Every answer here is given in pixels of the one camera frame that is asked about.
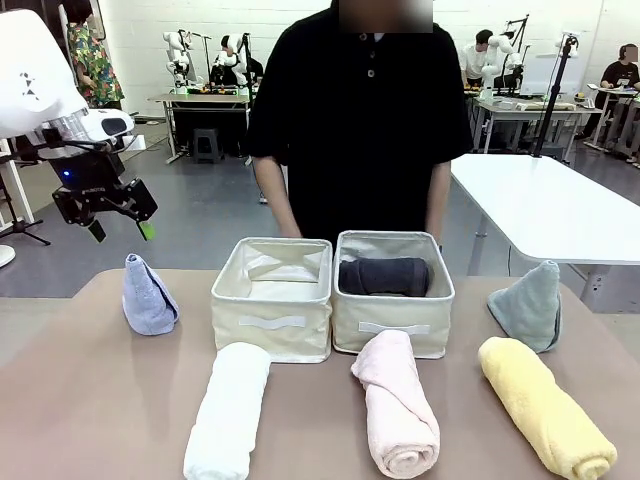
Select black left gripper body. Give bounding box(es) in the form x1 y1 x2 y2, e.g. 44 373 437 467
34 141 160 227

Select pink towel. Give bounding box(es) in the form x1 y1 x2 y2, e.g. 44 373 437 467
350 330 443 478

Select person in floral dress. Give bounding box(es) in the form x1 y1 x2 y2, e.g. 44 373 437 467
63 0 126 109

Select grey background workbench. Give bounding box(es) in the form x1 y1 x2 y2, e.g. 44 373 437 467
147 91 252 165

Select black plastic stool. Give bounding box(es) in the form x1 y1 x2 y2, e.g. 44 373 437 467
191 128 225 165

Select person's right forearm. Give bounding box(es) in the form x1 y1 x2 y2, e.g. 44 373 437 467
254 154 301 232

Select yellow towel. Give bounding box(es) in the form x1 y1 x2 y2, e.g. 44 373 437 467
477 336 619 480

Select grey background table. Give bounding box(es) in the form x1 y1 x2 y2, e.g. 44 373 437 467
469 94 605 155

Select person in black shirt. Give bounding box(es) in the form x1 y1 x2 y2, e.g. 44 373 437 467
246 0 474 241

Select black tripod pole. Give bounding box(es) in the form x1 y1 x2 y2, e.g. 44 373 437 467
535 34 582 162

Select seated person in black top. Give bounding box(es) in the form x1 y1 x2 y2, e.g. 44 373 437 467
574 43 640 164

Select white towel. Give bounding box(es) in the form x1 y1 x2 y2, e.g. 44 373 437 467
182 342 273 480

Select white side table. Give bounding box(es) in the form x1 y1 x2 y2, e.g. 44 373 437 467
449 152 640 311

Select cream fabric basket with cross straps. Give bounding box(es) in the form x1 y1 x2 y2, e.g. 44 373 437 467
209 237 334 364

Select background person in white shirt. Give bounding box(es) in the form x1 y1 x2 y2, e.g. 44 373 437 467
458 28 495 94

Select grey-green cone-folded towel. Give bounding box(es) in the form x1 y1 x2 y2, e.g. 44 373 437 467
486 259 564 355

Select white shelf frame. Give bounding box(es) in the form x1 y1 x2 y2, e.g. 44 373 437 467
0 137 36 226

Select lavender cone-folded towel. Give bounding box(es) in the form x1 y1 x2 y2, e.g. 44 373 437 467
122 253 181 336

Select person's left forearm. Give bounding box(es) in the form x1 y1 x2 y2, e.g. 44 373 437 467
424 158 452 242

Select dark grey rolled towel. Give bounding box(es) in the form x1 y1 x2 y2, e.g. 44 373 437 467
338 256 432 297

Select black tripod feet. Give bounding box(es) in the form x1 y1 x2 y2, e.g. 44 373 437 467
0 217 52 247

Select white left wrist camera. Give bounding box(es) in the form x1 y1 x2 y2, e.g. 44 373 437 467
87 109 147 152

